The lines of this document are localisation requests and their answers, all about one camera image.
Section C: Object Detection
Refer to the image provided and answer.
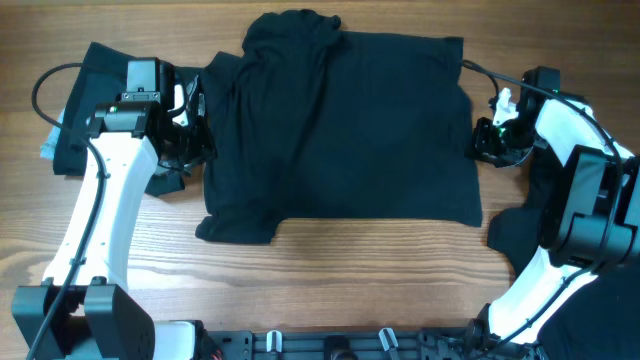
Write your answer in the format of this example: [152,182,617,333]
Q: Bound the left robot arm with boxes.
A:
[11,58,222,359]

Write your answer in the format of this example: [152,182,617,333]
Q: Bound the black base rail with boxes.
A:
[208,328,548,360]

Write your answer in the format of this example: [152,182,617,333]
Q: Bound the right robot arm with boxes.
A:
[464,66,639,355]

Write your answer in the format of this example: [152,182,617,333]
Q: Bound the pile of black clothes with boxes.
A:
[488,148,639,359]

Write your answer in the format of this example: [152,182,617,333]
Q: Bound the left black cable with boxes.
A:
[24,62,131,360]

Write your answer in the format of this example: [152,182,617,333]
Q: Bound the black polo shirt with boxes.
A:
[195,10,482,244]

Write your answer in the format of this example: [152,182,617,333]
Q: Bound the folded grey garment underneath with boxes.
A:
[40,126,61,160]

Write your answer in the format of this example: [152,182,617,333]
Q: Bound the folded black shirt with logo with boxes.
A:
[52,42,206,197]

